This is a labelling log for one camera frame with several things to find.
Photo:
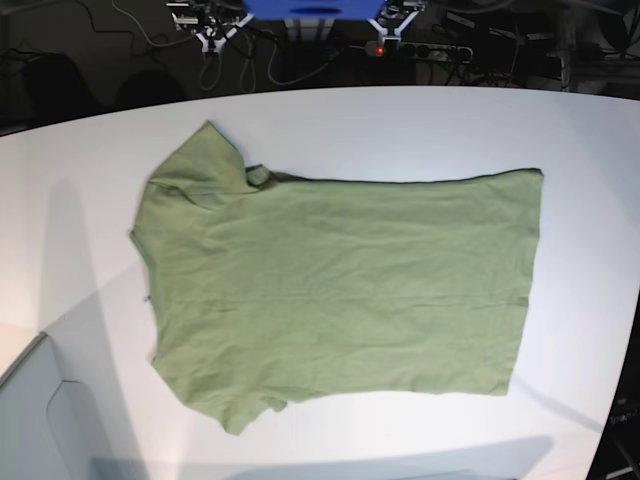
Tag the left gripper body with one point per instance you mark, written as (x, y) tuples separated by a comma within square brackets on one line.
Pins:
[(393, 17)]

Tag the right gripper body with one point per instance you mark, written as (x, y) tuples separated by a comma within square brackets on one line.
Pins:
[(212, 27)]

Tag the green T-shirt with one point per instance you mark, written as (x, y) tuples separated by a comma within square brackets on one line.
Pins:
[(270, 289)]

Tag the white power strip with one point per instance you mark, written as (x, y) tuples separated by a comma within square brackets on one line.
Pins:
[(428, 52)]

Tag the blue plastic box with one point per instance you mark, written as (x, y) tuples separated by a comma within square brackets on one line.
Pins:
[(314, 9)]

